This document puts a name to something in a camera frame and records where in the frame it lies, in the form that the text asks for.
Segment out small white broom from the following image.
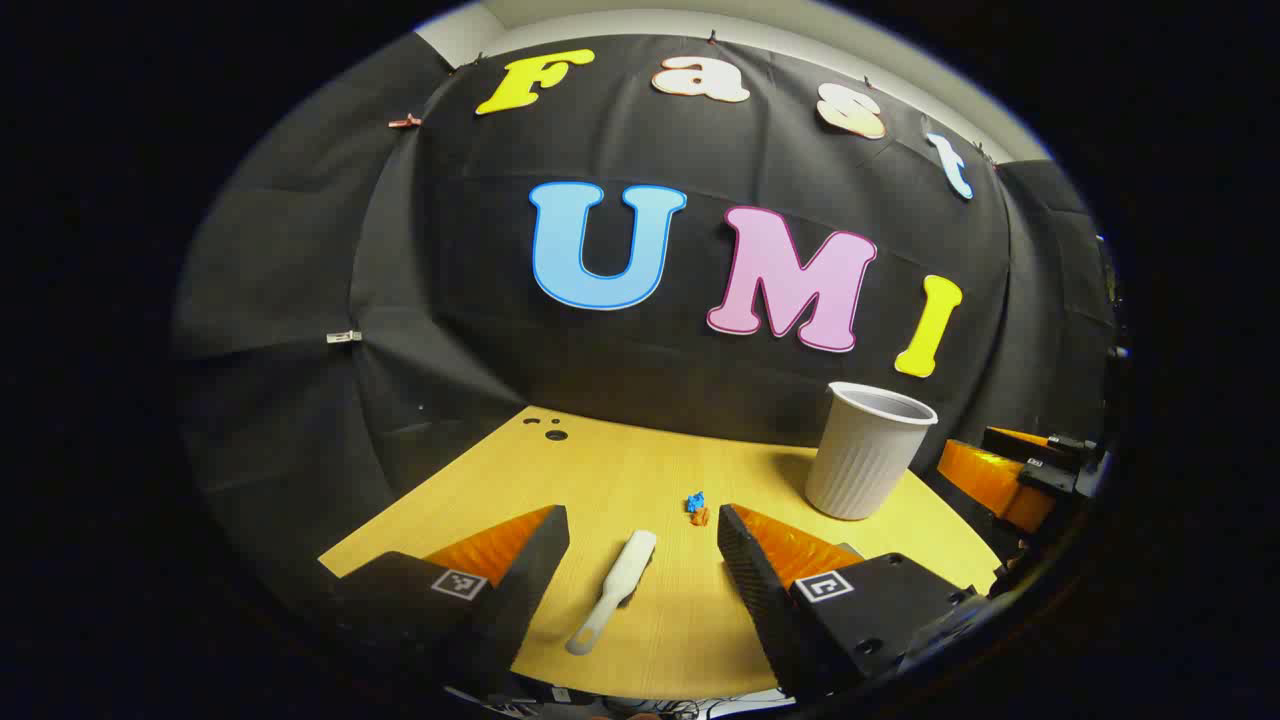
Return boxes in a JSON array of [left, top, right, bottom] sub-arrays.
[[565, 529, 659, 657]]

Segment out white ribbed garbage bin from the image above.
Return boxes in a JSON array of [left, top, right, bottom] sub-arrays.
[[805, 381, 939, 521]]

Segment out wooden desktop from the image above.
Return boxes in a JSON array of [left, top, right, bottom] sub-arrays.
[[318, 405, 1003, 701]]

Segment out black backdrop cloth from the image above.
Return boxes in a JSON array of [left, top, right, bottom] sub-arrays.
[[172, 32, 1119, 601]]

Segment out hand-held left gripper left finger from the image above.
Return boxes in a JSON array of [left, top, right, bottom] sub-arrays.
[[318, 505, 569, 701]]

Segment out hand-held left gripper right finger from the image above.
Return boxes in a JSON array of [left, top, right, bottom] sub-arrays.
[[718, 505, 976, 701]]

